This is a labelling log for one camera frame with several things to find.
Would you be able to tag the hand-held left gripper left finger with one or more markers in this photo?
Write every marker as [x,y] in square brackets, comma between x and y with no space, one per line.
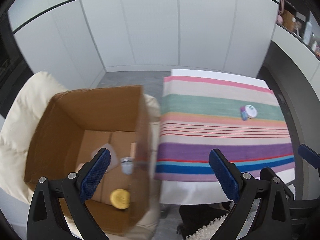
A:
[96,175]

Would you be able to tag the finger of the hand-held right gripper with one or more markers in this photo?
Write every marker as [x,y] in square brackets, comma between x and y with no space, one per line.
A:
[308,155]
[268,172]

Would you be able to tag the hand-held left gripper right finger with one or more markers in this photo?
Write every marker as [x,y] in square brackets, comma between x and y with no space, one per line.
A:
[223,175]

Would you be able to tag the clear plastic box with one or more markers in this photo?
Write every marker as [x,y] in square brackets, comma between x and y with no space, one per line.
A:
[111,158]

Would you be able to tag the small clear jar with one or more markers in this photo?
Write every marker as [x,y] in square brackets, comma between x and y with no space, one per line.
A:
[126,166]

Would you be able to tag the red gold can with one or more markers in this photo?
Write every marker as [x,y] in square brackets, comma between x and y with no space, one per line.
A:
[120,198]

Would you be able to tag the wooden block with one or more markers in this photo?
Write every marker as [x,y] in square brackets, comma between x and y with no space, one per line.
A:
[133,150]

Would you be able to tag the brown cardboard box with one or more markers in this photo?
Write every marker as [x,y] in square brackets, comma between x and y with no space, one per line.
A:
[100,110]

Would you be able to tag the striped cloth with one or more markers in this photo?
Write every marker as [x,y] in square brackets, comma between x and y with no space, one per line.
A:
[212,135]

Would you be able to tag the light blue fleece robe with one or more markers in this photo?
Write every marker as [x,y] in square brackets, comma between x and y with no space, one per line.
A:
[212,227]

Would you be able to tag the cream padded armchair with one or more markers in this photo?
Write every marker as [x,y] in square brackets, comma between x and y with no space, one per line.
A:
[20,120]

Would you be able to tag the black glass panel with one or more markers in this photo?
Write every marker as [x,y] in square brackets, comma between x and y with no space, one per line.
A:
[10,67]

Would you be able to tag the small pink plush toy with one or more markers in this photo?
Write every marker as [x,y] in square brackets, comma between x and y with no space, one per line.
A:
[279,19]

